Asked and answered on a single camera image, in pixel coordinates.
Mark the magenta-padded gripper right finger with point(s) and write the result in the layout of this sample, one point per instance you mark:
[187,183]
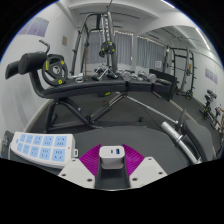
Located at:
[148,171]

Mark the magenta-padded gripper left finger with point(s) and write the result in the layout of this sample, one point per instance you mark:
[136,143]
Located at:
[76,171]

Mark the grey window curtain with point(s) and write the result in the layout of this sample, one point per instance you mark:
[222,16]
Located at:
[123,48]
[150,53]

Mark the small purple wall poster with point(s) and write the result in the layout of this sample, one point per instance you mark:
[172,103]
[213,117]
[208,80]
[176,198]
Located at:
[211,75]

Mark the white power strip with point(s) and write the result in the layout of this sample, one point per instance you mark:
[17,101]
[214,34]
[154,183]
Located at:
[43,150]

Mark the short ceiling light strip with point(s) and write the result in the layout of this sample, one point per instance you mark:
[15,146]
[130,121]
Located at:
[202,38]

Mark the black squat rack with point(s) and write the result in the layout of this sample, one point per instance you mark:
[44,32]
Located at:
[190,66]

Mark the long ceiling light strip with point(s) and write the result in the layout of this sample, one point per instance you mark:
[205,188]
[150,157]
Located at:
[167,4]

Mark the small black weight plate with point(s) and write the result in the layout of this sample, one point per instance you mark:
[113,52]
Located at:
[107,47]

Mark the black weight bench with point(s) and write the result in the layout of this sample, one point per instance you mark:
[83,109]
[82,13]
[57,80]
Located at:
[83,87]

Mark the black exercise bike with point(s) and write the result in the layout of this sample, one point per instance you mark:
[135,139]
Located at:
[211,110]

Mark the chrome dumbbell group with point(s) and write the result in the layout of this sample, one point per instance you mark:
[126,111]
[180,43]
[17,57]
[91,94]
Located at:
[140,76]

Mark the small brown wall panel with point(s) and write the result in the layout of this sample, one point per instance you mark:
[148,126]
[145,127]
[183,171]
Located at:
[64,40]

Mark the black padded exercise machine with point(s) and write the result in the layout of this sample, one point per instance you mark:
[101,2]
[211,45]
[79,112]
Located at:
[196,133]

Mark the black yellow-marked weight plate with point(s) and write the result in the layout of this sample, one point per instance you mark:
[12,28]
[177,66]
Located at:
[48,76]

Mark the white charger block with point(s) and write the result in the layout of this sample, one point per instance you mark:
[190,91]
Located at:
[111,160]

